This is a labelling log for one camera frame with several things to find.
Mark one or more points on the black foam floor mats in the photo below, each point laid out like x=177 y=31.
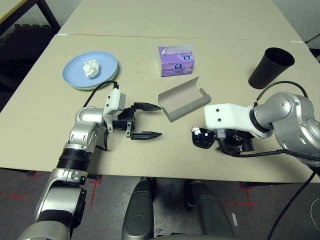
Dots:
x=25 y=50

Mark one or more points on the grey right robot leg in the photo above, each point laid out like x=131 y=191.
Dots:
x=210 y=212

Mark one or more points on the grey glasses case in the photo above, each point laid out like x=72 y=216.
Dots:
x=182 y=97

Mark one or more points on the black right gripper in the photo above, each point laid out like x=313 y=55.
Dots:
x=237 y=142

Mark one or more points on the white tape strip on table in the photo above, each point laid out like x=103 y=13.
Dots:
x=61 y=34
x=297 y=41

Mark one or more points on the purple tissue box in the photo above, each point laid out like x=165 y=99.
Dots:
x=175 y=66

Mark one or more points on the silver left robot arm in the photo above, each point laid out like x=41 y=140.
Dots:
x=85 y=117

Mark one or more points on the grey left robot leg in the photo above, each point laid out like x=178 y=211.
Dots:
x=138 y=212

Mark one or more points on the black sunglasses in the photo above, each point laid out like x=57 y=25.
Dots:
x=202 y=140

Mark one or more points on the white tissue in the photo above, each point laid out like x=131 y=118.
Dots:
x=91 y=69

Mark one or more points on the blue plastic plate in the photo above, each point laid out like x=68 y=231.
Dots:
x=75 y=72

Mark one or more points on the black stand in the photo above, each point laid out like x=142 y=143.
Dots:
x=315 y=51

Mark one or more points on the green plastic plate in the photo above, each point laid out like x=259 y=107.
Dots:
x=115 y=80

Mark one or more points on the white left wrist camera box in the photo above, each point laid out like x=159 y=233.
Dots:
x=113 y=98

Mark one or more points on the black plastic cup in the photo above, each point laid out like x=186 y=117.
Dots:
x=265 y=72

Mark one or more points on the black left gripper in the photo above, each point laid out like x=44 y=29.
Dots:
x=125 y=118

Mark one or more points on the side table with black frame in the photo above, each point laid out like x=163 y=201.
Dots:
x=48 y=17

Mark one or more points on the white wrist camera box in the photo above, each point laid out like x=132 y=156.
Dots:
x=230 y=115
x=113 y=98

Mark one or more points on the black table foot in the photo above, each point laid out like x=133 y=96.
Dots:
x=250 y=184
x=93 y=177
x=32 y=173

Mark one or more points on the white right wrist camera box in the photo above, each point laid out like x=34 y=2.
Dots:
x=230 y=115

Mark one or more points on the grey robot leg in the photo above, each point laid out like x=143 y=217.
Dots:
x=138 y=212
x=210 y=212

